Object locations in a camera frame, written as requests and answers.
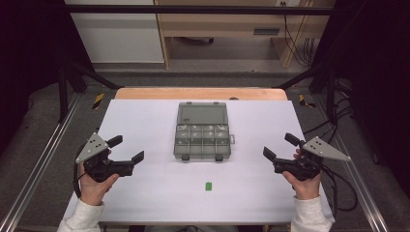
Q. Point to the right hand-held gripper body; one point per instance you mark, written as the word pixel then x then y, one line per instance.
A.
pixel 322 150

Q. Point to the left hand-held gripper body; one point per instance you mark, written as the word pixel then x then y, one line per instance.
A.
pixel 96 146

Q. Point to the grey transparent compartment box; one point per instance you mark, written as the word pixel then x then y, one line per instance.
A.
pixel 202 146

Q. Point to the small green block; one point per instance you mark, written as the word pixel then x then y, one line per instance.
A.
pixel 209 186

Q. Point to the person's right hand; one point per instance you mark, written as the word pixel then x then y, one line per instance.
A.
pixel 306 189

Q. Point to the person's left hand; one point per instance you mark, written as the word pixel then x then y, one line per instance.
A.
pixel 93 191

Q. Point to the white board sheet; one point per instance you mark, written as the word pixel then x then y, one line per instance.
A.
pixel 154 193

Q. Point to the group of small white parts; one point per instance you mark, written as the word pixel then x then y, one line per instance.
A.
pixel 210 128

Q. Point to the black metal stand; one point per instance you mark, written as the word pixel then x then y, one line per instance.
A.
pixel 69 83
pixel 322 80

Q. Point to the wooden table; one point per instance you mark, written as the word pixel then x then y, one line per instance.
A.
pixel 199 93

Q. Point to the white cabinet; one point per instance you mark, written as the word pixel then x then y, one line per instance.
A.
pixel 119 35

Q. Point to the light wooden desk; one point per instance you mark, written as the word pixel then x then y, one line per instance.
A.
pixel 222 24

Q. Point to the black horizontal metal bar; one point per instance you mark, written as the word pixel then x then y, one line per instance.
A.
pixel 193 9

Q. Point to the aluminium floor rail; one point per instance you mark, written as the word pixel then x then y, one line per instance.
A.
pixel 354 167
pixel 38 161

